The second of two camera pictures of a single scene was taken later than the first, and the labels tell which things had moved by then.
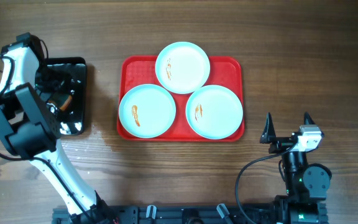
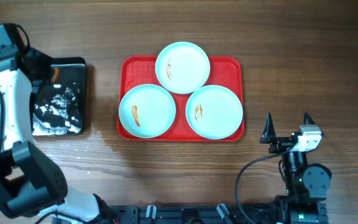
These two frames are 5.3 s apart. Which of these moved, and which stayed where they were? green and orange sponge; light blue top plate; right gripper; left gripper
Moved: left gripper; green and orange sponge
Stayed: right gripper; light blue top plate
